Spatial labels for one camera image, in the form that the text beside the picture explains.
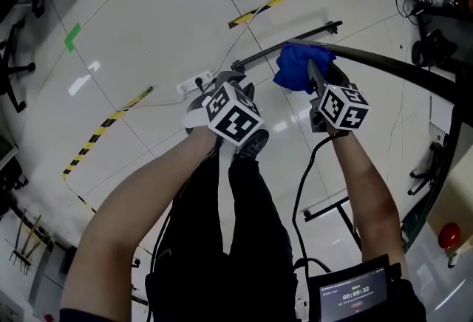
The red round button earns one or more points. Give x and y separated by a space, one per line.
449 235

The blue terry cloth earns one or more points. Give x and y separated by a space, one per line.
295 67

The large whiteboard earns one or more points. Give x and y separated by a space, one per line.
388 61

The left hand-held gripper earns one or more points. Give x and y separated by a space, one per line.
231 115

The person's navy shirt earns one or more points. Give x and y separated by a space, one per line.
412 302

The person's right forearm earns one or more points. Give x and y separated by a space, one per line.
369 202

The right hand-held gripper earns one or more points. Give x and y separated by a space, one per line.
343 110

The white power strip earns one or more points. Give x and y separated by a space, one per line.
190 83

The person's right grey shoe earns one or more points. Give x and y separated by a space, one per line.
253 143

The person's black trousers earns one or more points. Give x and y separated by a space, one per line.
258 221

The person's left forearm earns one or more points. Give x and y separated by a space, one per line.
129 209

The black chest-mounted monitor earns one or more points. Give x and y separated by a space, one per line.
351 294

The green floor tape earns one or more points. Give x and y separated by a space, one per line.
72 37

